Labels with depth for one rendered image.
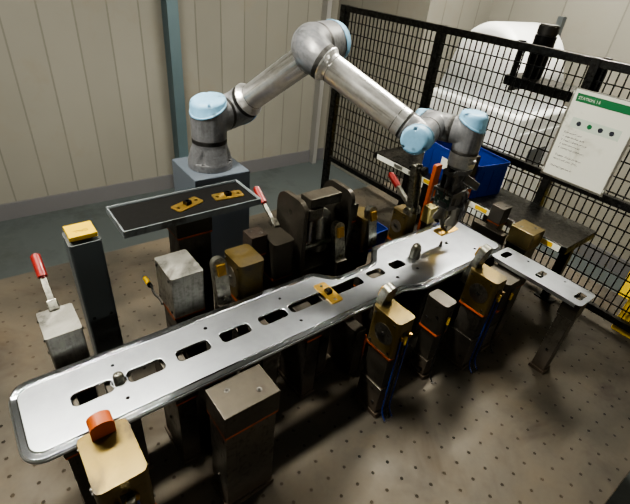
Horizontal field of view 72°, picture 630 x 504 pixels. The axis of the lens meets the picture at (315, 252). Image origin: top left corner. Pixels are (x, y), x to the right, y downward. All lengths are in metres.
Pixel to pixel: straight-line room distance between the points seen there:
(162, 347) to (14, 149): 2.72
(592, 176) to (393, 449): 1.13
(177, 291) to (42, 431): 0.36
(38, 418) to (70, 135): 2.81
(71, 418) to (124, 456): 0.18
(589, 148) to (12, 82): 3.15
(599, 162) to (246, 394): 1.38
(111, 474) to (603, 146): 1.63
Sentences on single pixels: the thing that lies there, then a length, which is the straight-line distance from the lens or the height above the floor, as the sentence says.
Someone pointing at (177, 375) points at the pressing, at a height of 1.00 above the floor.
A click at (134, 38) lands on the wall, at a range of 3.55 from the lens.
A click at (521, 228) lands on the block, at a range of 1.58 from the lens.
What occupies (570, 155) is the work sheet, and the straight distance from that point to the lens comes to 1.80.
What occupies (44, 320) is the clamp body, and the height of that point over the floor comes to 1.06.
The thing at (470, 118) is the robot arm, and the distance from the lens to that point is 1.24.
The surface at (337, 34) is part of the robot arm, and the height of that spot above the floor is 1.56.
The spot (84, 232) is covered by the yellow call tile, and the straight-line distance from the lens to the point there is 1.12.
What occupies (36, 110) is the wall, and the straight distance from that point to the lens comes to 3.52.
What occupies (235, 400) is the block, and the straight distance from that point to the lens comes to 0.87.
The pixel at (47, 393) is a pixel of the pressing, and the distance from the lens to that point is 1.00.
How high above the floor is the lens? 1.72
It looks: 34 degrees down
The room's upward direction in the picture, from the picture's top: 7 degrees clockwise
